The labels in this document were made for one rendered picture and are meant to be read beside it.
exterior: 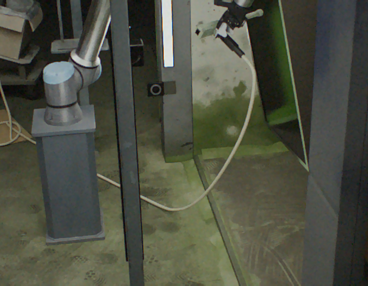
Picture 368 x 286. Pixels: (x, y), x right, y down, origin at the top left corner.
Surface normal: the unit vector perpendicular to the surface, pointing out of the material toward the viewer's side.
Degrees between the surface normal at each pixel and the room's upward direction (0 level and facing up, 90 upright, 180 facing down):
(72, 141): 90
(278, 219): 0
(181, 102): 90
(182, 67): 90
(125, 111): 90
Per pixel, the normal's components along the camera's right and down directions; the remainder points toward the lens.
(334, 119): -0.99, 0.09
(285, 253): -0.03, -0.90
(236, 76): 0.15, 0.43
